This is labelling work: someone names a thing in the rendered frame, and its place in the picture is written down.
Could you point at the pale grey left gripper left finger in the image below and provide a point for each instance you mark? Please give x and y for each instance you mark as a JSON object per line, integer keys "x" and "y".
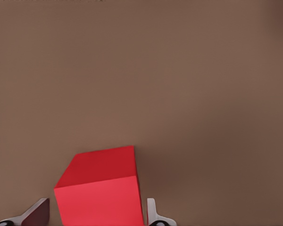
{"x": 35, "y": 213}

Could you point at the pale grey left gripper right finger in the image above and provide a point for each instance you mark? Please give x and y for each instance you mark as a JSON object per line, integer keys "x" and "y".
{"x": 154, "y": 214}

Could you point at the red wooden cube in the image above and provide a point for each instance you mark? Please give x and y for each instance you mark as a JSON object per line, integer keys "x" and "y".
{"x": 99, "y": 200}

